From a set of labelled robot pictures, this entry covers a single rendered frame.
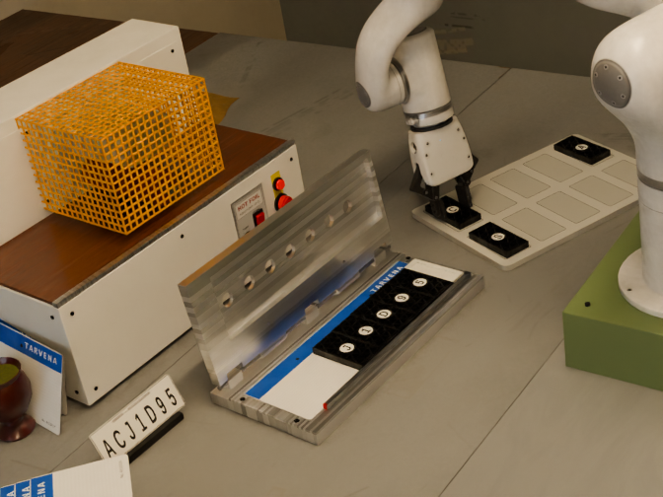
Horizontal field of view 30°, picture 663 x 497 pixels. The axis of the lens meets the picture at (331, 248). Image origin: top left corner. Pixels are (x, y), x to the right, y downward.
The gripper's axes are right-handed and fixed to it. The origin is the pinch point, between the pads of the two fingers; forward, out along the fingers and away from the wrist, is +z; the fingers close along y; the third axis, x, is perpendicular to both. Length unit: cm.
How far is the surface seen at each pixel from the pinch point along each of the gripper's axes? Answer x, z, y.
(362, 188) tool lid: -4.3, -11.2, -18.9
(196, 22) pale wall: 218, -9, 58
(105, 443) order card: -16, 3, -76
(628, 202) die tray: -19.2, 6.6, 23.1
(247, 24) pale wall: 230, 0, 81
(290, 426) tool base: -28, 8, -53
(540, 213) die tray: -10.5, 4.7, 10.5
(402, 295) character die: -16.1, 3.6, -23.6
